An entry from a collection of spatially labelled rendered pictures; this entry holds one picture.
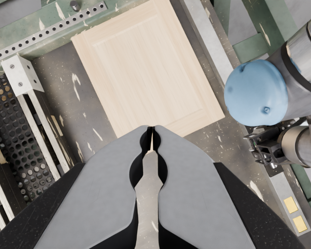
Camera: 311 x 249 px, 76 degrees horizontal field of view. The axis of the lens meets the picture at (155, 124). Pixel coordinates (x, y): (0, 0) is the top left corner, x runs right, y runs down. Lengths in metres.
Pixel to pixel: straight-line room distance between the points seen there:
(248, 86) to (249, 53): 0.63
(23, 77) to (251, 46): 0.81
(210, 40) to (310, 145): 0.49
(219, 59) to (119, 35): 0.36
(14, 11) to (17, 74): 1.00
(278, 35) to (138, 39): 0.48
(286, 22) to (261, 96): 0.65
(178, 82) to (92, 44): 0.34
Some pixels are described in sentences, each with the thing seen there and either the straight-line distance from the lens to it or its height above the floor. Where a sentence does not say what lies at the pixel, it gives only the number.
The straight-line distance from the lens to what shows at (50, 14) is 0.85.
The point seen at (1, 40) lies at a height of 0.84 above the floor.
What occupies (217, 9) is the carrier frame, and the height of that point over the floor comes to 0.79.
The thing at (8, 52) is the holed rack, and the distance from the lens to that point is 0.87.
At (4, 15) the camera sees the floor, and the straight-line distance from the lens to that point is 1.80.
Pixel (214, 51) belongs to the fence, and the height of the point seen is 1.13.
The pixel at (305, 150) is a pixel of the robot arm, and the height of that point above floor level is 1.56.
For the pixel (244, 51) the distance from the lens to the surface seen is 0.87.
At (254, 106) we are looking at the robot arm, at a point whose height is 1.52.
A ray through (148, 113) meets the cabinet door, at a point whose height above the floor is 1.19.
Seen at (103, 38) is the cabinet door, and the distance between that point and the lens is 0.79.
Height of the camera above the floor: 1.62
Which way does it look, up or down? 33 degrees down
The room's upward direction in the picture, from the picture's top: 155 degrees clockwise
